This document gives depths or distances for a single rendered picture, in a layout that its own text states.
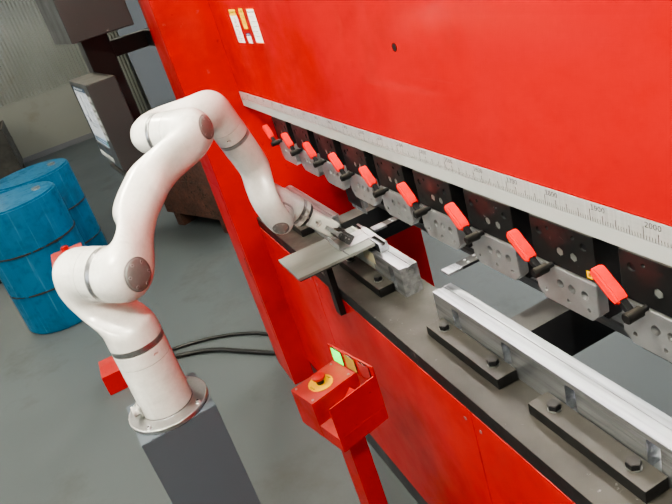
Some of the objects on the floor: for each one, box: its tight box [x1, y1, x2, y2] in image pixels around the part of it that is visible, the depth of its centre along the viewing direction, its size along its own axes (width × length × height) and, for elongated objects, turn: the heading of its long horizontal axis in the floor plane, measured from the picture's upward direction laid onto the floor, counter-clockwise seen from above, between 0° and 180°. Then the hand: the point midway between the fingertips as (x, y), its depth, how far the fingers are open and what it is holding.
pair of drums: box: [0, 158, 108, 334], centre depth 479 cm, size 75×123×91 cm, turn 56°
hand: (343, 235), depth 204 cm, fingers open, 5 cm apart
